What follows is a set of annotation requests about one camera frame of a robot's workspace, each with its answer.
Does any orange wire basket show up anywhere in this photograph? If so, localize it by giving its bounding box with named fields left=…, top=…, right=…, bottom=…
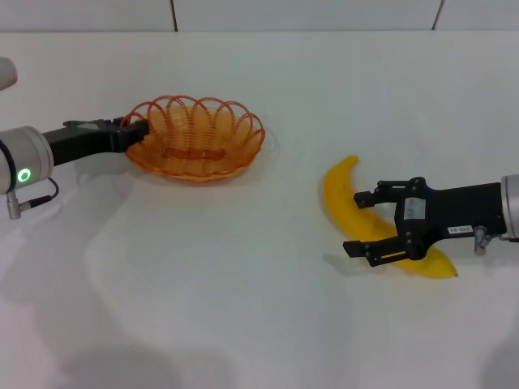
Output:
left=120, top=95, right=267, bottom=183

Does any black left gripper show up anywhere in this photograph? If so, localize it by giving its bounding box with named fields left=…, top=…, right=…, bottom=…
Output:
left=42, top=117, right=150, bottom=166

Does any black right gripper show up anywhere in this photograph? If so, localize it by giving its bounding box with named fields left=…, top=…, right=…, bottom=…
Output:
left=342, top=177, right=506, bottom=268

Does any silver right wrist connector plug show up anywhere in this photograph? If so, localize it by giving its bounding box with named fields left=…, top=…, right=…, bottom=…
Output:
left=473, top=225, right=494, bottom=256

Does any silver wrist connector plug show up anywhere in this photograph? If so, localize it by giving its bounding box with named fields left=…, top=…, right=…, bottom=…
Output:
left=473, top=225, right=494, bottom=256
left=4, top=190, right=22, bottom=220

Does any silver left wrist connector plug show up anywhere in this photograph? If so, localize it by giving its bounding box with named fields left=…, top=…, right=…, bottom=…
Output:
left=4, top=190, right=22, bottom=220

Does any yellow banana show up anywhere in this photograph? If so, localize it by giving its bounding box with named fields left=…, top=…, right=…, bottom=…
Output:
left=322, top=155, right=459, bottom=280

